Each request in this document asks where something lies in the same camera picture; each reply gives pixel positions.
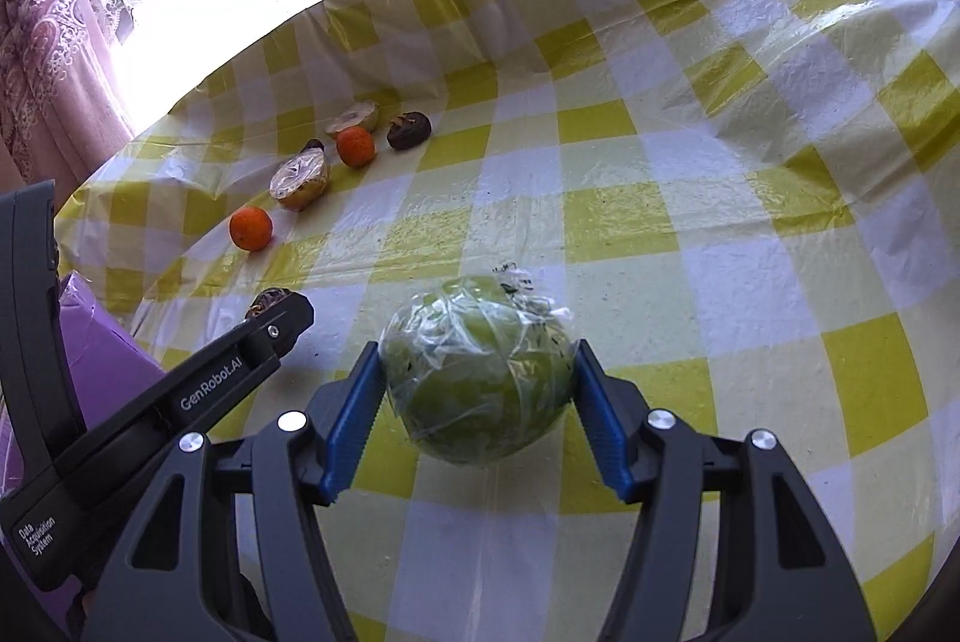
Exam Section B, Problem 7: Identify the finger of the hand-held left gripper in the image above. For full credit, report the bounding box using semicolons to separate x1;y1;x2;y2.
156;295;316;439

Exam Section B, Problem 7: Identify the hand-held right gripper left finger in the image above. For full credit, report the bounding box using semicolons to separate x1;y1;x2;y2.
79;342;387;642

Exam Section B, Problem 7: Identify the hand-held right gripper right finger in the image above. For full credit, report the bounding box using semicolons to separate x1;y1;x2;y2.
574;338;878;642

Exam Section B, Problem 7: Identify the purple cardboard box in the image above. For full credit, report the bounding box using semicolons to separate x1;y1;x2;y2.
0;271;170;500

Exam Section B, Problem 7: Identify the plastic-wrapped green fruit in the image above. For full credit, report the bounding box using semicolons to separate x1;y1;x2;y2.
377;265;580;463

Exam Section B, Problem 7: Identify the halved yellow fruit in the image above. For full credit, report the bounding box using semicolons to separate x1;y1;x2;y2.
270;153;332;212
325;100;381;134

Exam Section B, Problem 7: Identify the orange tangerine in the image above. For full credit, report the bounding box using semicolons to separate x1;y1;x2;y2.
336;127;376;168
229;207;273;251

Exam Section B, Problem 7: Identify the pink patterned curtain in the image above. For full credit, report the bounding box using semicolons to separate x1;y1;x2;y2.
0;0;136;200

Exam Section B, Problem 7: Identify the yellow checkered plastic tablecloth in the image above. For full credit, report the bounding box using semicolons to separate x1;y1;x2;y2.
56;0;960;642

